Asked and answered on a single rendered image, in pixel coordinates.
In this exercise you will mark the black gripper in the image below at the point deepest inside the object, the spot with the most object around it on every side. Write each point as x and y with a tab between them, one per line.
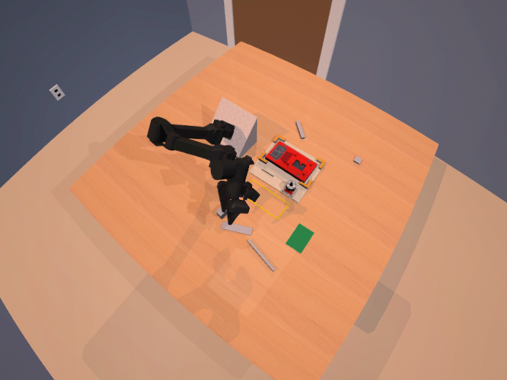
232	189

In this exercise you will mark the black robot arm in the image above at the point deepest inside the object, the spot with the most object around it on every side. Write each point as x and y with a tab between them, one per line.
223	164

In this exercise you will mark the green flat rectangular patch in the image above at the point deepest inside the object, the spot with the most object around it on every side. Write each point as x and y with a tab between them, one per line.
300	238

